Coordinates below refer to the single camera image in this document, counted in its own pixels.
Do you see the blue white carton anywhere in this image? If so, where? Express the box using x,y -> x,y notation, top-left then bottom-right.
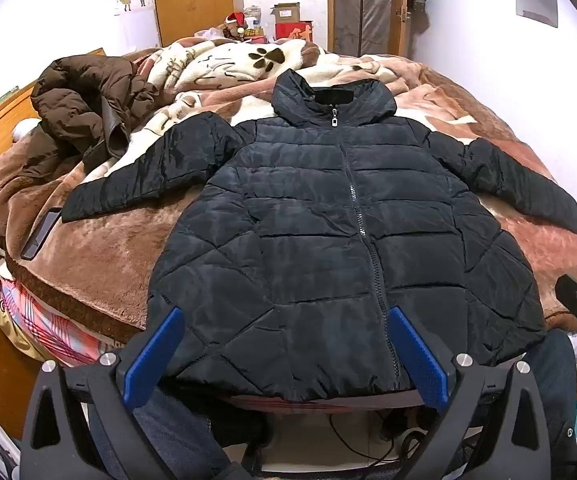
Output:
245,6 -> 269,41

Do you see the person's left leg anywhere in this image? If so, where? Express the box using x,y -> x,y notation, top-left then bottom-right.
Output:
131,387 -> 274,480

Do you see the brown puffer jacket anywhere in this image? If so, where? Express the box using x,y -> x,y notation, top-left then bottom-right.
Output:
16,52 -> 162,181

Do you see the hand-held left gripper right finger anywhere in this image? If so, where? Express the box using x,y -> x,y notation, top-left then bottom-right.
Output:
387,306 -> 566,480

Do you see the pink plaid sheet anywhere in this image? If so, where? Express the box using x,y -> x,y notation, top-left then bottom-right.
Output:
0,277 -> 129,366

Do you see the grey covered door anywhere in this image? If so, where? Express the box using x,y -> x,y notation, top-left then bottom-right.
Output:
333,0 -> 410,57

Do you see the brown paw print blanket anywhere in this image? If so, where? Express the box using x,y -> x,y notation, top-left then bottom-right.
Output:
0,37 -> 577,346

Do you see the white round object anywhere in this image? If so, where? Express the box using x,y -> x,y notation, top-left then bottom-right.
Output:
11,117 -> 42,144

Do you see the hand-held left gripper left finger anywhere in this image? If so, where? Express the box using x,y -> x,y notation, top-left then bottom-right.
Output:
21,306 -> 185,480

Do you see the open cardboard box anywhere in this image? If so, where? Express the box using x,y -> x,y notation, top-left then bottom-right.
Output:
270,2 -> 303,26

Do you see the black cable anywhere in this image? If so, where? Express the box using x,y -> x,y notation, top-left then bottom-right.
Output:
327,407 -> 421,463

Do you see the black puffer jacket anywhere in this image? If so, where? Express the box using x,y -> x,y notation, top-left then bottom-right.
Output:
61,69 -> 577,403

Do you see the red box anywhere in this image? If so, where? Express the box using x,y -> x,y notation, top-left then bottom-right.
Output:
274,20 -> 315,42

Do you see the black smartphone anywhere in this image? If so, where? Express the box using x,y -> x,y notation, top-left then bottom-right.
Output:
20,206 -> 64,261

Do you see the plush toy with santa hat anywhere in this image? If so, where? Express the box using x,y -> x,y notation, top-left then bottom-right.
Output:
223,11 -> 249,38

